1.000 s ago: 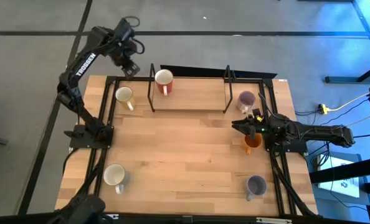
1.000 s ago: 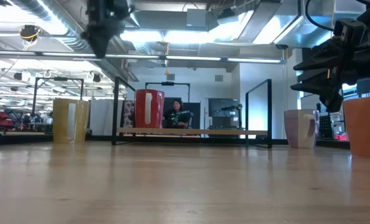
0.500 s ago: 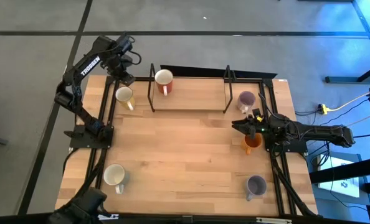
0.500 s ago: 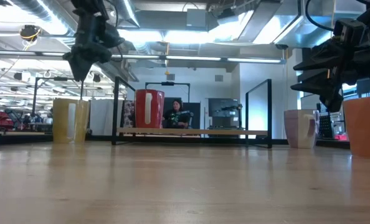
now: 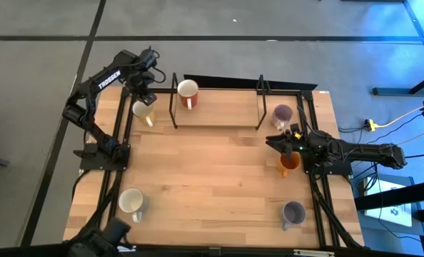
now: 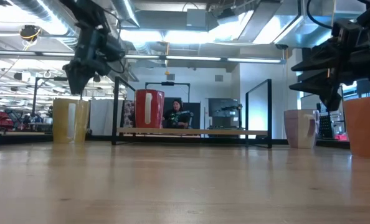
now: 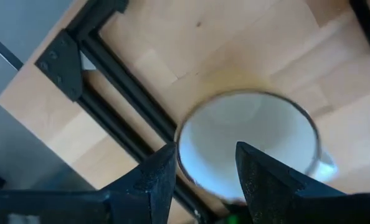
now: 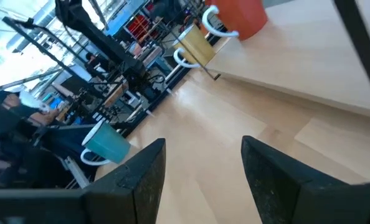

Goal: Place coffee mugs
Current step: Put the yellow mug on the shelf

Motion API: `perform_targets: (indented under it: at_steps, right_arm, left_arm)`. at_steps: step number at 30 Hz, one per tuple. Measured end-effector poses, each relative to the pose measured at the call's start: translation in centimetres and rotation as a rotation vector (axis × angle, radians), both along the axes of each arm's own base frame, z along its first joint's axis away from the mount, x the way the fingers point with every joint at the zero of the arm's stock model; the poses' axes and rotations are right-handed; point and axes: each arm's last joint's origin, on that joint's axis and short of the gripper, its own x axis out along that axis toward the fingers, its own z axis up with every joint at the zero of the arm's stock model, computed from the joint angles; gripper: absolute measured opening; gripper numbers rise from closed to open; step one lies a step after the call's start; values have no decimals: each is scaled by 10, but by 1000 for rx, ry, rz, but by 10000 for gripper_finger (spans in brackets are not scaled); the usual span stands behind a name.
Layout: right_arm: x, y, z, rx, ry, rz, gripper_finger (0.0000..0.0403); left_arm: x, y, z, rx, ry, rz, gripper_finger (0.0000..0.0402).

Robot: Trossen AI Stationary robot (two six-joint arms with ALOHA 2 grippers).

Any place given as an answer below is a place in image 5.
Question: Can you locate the pink mug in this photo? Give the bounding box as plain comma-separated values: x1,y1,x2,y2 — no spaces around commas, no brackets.
271,104,294,131

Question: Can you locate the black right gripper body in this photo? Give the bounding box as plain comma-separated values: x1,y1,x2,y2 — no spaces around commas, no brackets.
286,132,319,158

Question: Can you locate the white sheet with logo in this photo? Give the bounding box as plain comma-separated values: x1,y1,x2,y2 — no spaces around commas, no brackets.
363,176,413,228

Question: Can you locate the black round device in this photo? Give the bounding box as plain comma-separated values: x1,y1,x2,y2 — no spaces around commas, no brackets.
68,216,131,257

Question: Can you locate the black cable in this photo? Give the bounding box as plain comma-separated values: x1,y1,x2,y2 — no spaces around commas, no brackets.
337,124,367,134

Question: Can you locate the orange mug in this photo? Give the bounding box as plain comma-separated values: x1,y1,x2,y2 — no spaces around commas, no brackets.
276,151,301,178

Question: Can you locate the yellow white cable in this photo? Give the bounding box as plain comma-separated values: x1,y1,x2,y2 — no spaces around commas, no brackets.
374,105,424,129

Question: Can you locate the green mug white handle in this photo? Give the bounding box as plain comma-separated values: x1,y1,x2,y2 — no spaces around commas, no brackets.
118,188,149,223

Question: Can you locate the wooden shelf black metal frame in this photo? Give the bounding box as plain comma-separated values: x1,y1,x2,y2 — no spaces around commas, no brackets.
168,72,272,131

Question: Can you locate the yellow mug white handle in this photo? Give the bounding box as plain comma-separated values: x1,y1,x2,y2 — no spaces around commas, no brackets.
131,100,156,128

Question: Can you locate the red mug white handle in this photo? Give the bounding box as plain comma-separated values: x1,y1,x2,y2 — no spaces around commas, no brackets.
176,79,200,111

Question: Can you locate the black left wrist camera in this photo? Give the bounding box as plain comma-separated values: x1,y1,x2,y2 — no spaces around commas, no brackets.
138,47,160,71

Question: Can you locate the black flat panel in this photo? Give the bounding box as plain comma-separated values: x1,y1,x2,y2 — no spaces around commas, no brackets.
183,74,319,91

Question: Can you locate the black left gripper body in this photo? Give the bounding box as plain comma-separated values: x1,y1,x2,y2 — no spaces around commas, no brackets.
124,69,156,96

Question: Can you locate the purple grey mug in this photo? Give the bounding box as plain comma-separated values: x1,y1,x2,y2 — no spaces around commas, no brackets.
281,201,307,231

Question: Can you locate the black metal stand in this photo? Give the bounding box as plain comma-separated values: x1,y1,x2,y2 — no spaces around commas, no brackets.
371,0,424,96

